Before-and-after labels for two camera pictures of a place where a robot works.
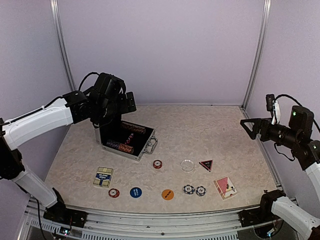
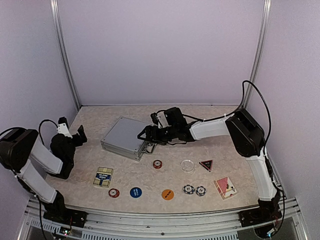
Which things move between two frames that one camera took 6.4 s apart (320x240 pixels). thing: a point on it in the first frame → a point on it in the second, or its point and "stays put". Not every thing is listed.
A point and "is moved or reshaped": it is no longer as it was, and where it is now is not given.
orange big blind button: (167, 194) stays put
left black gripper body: (123, 107) → (79, 141)
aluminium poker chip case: (128, 139) is moved or reshaped
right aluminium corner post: (260, 52) stays put
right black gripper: (258, 122) → (148, 129)
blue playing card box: (103, 177) stays put
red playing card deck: (225, 187) stays put
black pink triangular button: (207, 164) stays put
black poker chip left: (188, 189) stays put
